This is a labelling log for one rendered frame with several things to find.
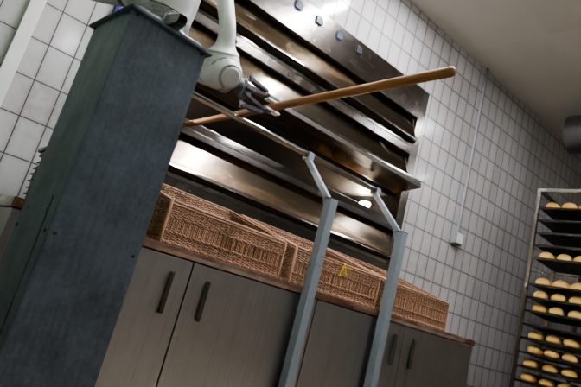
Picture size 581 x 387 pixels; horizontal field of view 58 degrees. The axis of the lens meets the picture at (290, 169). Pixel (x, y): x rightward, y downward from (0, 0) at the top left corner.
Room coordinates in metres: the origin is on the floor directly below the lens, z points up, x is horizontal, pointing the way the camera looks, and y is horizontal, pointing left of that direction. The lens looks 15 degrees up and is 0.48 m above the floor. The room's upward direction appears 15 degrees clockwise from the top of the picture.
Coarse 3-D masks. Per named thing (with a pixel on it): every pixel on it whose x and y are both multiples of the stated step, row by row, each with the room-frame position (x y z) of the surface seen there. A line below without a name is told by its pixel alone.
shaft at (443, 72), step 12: (432, 72) 1.31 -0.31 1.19; (444, 72) 1.28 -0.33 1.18; (372, 84) 1.49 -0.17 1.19; (384, 84) 1.45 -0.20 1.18; (396, 84) 1.41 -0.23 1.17; (408, 84) 1.39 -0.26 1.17; (312, 96) 1.71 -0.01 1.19; (324, 96) 1.66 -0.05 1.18; (336, 96) 1.62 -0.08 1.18; (348, 96) 1.59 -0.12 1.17; (276, 108) 1.88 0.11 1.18; (192, 120) 2.40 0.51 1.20; (204, 120) 2.30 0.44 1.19; (216, 120) 2.23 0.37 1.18
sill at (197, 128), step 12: (204, 132) 2.38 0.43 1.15; (228, 144) 2.47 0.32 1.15; (252, 156) 2.56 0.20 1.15; (264, 156) 2.60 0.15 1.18; (276, 168) 2.65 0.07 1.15; (288, 168) 2.70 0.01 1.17; (300, 180) 2.76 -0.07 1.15; (312, 180) 2.81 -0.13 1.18; (336, 192) 2.93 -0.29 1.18; (348, 204) 3.00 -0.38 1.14; (360, 204) 3.05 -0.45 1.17; (384, 216) 3.19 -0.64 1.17
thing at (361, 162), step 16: (224, 96) 2.41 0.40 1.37; (256, 96) 2.36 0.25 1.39; (288, 112) 2.46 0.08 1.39; (288, 128) 2.63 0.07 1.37; (304, 128) 2.60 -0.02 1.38; (320, 128) 2.59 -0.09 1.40; (320, 144) 2.76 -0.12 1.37; (336, 144) 2.73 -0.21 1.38; (352, 144) 2.75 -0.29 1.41; (336, 160) 2.93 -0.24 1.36; (352, 160) 2.89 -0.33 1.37; (368, 160) 2.86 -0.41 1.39; (368, 176) 3.09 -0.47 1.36; (384, 176) 3.05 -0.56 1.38; (400, 176) 3.01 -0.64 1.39
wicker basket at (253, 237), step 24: (168, 192) 2.28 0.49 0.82; (168, 216) 1.80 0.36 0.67; (192, 216) 1.86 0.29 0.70; (216, 216) 1.92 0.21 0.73; (240, 216) 2.42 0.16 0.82; (168, 240) 1.82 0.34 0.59; (192, 240) 1.88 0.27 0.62; (216, 240) 1.94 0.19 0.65; (240, 240) 2.00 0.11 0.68; (264, 240) 2.07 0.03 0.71; (240, 264) 2.02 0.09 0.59; (264, 264) 2.09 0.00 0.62
